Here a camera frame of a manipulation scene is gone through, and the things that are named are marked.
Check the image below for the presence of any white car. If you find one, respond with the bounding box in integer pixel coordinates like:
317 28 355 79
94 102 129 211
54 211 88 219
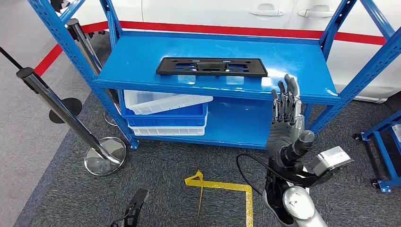
50 0 401 104

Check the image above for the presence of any chrome stanchion post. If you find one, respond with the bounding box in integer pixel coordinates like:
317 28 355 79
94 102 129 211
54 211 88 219
66 18 126 128
16 67 129 177

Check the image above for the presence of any black plastic plate frame part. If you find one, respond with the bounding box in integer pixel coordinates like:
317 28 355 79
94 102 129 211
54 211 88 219
156 57 269 78

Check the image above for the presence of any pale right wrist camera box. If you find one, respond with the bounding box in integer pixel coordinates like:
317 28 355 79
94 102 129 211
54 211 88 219
310 146 353 178

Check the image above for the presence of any red barrier belt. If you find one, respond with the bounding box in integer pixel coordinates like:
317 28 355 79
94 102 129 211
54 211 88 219
34 20 386 77

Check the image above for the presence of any flat white plastic bin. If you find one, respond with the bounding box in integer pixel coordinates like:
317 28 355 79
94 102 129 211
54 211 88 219
128 114 208 136

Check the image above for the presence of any yellow floor tape with loop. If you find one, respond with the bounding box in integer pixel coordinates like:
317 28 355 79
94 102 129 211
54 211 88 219
184 169 254 227

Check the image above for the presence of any blue metal shelf rack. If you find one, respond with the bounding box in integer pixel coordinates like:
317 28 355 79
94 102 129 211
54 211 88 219
26 0 401 150

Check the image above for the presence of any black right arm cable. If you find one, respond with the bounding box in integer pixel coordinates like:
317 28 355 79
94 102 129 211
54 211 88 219
235 153 270 196

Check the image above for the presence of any black right wrist camera bracket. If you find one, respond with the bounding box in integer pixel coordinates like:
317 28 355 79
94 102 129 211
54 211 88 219
275 163 353 189

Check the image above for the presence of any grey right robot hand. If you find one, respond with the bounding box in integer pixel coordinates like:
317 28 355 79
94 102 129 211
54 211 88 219
266 74 315 171

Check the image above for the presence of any tilted white plastic bin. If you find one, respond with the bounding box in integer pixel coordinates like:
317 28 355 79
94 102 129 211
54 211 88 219
123 90 214 115

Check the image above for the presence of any blue metal rack on wheels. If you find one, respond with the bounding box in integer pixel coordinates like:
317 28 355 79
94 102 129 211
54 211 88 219
354 109 401 193

